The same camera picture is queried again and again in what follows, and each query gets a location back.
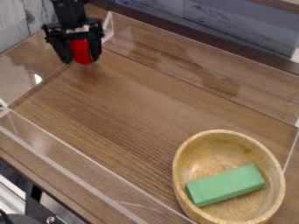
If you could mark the clear acrylic enclosure wall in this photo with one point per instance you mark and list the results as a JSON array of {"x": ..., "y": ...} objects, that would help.
[{"x": 111, "y": 135}]

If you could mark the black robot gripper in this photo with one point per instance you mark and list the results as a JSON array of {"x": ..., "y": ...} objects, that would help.
[{"x": 74, "y": 25}]

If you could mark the red plush strawberry toy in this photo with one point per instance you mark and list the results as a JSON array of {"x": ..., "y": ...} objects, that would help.
[{"x": 81, "y": 51}]

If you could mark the green rectangular block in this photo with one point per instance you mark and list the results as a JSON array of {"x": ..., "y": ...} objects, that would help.
[{"x": 226, "y": 185}]

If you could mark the clear acrylic corner bracket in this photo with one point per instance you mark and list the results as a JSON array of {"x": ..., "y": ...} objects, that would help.
[{"x": 109, "y": 27}]

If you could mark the black table clamp stand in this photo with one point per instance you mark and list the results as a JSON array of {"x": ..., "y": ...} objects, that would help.
[{"x": 37, "y": 213}]

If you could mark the oval wooden bowl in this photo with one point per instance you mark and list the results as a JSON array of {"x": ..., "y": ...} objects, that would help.
[{"x": 213, "y": 152}]

